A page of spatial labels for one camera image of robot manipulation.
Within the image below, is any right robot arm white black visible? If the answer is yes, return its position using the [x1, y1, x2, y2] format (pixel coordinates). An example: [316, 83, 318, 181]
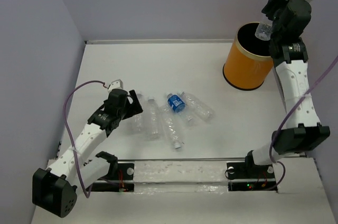
[243, 0, 330, 178]

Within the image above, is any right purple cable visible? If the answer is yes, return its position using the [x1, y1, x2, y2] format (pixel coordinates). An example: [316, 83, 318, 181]
[268, 0, 338, 191]

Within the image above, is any orange cylindrical bin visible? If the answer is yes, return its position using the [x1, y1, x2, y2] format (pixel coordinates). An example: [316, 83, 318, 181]
[223, 22, 273, 91]

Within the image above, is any purple cable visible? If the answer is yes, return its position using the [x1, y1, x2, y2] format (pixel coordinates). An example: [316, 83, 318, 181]
[268, 0, 338, 191]
[63, 80, 110, 199]

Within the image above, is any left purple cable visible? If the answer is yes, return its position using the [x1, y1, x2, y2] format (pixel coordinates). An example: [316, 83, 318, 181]
[63, 80, 110, 199]

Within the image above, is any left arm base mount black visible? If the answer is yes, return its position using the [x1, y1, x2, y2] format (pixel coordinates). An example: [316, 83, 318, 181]
[91, 162, 135, 192]

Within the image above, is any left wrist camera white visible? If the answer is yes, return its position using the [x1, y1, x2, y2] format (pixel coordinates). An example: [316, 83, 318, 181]
[106, 79, 124, 92]

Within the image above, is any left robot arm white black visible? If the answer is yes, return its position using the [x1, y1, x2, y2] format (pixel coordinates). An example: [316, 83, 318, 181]
[32, 88, 143, 218]

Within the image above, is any blue label bottle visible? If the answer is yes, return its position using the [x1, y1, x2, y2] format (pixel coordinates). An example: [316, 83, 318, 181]
[166, 93, 186, 114]

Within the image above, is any clear bottle white cap centre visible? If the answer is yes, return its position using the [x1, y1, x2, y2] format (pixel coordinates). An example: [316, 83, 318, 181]
[159, 105, 182, 150]

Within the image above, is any metal rail back edge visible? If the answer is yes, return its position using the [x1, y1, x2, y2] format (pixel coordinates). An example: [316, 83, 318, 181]
[85, 39, 233, 45]

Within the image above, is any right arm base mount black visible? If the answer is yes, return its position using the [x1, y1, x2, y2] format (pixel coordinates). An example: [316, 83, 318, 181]
[224, 162, 278, 192]

